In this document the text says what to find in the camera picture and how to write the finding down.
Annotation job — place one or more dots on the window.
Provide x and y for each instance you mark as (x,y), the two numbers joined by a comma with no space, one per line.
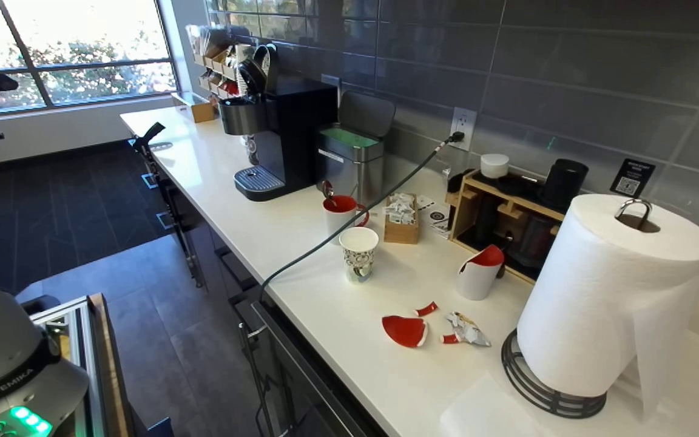
(82,42)

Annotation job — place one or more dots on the steel bin with lid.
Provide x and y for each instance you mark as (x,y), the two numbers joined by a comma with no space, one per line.
(352,158)

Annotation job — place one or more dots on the small red mug shard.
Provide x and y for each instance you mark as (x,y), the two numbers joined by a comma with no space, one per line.
(449,338)
(426,309)

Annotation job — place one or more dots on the black clamp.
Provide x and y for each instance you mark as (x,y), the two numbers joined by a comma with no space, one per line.
(146,136)

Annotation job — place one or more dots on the heap of white sachets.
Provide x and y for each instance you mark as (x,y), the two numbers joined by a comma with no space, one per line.
(400,209)

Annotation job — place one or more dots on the black sign card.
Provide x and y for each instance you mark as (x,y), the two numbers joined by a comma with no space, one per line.
(631,178)

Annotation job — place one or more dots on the black paper towel holder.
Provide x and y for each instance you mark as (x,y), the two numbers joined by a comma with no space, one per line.
(537,391)

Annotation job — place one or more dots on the crumpled foil wrapper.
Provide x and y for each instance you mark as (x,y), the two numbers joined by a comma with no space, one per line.
(468,331)

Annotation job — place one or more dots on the patterned paper cup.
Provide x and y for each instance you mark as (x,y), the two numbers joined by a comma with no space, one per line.
(358,255)

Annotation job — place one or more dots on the paper towel roll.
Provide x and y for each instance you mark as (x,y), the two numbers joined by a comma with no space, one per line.
(604,303)

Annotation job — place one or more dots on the metal spoon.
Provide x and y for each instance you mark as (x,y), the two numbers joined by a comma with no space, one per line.
(327,191)

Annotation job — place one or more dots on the broken red white mug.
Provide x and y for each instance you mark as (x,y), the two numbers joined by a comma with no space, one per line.
(477,279)

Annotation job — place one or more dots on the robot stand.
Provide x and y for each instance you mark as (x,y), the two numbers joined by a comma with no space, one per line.
(104,364)

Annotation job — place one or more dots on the red and white mug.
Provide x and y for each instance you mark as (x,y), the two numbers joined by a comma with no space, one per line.
(340,215)

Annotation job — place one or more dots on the white round pod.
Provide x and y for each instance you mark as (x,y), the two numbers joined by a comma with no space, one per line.
(494,165)

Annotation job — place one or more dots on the black cylinder container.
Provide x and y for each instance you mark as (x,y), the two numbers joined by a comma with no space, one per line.
(563,182)

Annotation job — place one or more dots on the wooden organizer rack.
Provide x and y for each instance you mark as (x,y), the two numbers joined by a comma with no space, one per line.
(477,209)

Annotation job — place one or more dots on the printed white card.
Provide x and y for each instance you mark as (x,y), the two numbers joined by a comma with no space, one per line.
(436,215)

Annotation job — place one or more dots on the small wooden box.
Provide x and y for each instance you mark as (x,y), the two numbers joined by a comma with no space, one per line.
(401,233)

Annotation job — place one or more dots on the wooden rack of packets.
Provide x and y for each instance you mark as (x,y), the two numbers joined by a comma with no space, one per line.
(216,57)

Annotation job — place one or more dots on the dark cabinet door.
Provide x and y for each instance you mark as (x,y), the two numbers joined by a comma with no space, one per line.
(301,388)

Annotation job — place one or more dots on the white wall socket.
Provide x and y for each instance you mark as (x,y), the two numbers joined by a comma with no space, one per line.
(463,121)

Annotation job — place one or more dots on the large red mug shard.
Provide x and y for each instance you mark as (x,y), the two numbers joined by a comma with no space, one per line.
(404,331)

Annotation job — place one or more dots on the black coffee machine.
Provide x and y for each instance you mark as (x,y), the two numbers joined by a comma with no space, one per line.
(298,133)

